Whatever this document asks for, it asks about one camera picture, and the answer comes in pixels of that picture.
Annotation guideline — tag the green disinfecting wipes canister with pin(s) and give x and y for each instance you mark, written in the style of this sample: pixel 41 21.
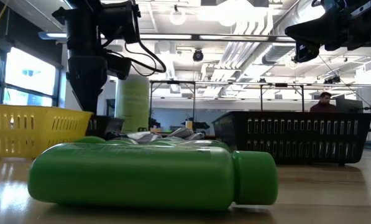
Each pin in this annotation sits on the green disinfecting wipes canister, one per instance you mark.
pixel 132 102

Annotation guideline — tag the round white ceiling lamp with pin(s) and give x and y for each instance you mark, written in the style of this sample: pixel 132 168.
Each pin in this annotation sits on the round white ceiling lamp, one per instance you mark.
pixel 177 15

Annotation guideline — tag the black plastic basket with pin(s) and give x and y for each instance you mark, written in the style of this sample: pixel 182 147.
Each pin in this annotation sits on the black plastic basket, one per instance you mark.
pixel 297 137
pixel 106 124

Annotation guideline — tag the green bottle with dark label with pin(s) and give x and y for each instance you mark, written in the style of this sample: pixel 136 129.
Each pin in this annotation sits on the green bottle with dark label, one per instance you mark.
pixel 204 144

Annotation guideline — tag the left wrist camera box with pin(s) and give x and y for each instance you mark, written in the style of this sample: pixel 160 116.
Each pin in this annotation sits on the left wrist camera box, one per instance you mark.
pixel 118 67

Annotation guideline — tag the person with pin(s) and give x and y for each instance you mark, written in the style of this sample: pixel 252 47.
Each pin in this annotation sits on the person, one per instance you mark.
pixel 323 104

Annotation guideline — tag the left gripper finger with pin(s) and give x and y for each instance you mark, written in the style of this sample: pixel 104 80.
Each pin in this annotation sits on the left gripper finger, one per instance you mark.
pixel 87 101

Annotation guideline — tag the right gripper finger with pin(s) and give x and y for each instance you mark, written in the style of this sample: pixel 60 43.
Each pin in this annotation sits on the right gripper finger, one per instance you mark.
pixel 309 31

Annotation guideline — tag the black frame stand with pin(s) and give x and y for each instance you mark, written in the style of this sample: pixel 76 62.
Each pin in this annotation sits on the black frame stand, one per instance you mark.
pixel 281 84
pixel 172 82

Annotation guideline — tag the small background robot arm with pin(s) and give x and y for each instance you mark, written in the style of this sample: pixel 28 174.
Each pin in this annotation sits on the small background robot arm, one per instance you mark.
pixel 200 126

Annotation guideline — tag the dark computer monitor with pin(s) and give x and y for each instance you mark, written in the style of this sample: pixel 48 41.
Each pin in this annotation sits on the dark computer monitor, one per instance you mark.
pixel 348 105

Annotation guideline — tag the large window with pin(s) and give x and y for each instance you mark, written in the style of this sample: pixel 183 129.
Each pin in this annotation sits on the large window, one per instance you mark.
pixel 30 71

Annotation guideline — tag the yellow plastic basket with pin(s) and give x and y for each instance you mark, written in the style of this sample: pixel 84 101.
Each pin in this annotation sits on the yellow plastic basket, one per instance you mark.
pixel 33 130

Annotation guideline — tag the long ceiling light bar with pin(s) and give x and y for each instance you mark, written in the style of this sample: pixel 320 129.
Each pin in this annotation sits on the long ceiling light bar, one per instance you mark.
pixel 160 36

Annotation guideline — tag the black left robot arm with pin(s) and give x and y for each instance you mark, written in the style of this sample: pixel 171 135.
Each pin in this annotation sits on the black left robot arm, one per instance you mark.
pixel 82 25

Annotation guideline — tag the silver ceiling duct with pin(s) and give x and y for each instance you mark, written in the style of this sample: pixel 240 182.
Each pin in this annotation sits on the silver ceiling duct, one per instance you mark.
pixel 275 54

